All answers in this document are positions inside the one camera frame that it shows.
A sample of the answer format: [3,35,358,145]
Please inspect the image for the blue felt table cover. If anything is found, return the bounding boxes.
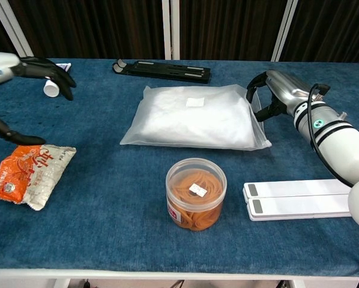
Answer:
[0,58,359,275]

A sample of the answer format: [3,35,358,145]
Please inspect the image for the translucent plastic zip bag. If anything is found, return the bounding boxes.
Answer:
[119,85,273,151]

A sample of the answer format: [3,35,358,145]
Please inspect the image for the clear jar of rubber bands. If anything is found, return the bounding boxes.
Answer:
[165,158,228,232]

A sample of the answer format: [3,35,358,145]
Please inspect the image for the orange white snack packet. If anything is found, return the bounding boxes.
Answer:
[0,143,77,212]

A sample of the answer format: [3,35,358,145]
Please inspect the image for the white flat strips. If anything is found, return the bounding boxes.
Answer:
[243,179,359,222]

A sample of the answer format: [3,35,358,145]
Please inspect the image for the purple white toothpaste tube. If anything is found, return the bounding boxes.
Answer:
[43,62,73,98]

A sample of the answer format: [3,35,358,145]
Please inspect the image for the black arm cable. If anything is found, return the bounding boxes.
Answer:
[307,83,359,288]

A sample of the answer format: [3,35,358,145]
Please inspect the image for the white partition post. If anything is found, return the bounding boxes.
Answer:
[0,0,35,58]
[161,0,180,60]
[271,0,299,62]

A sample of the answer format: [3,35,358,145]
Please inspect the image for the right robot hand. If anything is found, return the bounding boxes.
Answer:
[246,70,315,122]

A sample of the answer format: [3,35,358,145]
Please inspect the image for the black folding laptop stand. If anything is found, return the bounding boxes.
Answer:
[112,59,212,84]

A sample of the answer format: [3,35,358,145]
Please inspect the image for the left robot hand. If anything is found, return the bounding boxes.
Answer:
[0,52,77,145]

